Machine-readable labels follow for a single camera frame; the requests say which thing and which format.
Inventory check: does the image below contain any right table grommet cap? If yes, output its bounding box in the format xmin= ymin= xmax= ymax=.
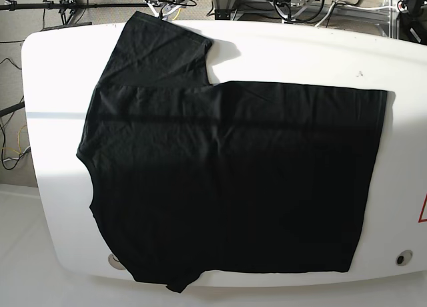
xmin=396 ymin=250 xmax=413 ymax=266

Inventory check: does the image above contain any aluminium frame base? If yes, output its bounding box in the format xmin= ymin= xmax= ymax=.
xmin=207 ymin=0 xmax=400 ymax=39

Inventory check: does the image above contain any table grommet cap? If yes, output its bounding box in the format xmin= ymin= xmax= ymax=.
xmin=108 ymin=254 xmax=126 ymax=270
xmin=396 ymin=250 xmax=413 ymax=266

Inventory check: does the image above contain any black tripod stand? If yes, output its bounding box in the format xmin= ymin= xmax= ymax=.
xmin=0 ymin=0 xmax=93 ymax=32

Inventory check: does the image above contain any floor cables left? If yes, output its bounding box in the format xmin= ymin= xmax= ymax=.
xmin=0 ymin=57 xmax=30 ymax=170

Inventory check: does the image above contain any left table grommet cap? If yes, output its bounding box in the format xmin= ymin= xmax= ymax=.
xmin=108 ymin=254 xmax=126 ymax=270

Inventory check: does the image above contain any red triangle warning sticker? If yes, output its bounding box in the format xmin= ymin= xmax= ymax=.
xmin=418 ymin=196 xmax=427 ymax=223

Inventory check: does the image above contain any black T-shirt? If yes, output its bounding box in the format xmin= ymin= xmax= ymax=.
xmin=77 ymin=12 xmax=388 ymax=292

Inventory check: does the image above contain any black looped cable right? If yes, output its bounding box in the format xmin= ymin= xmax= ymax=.
xmin=272 ymin=0 xmax=324 ymax=23

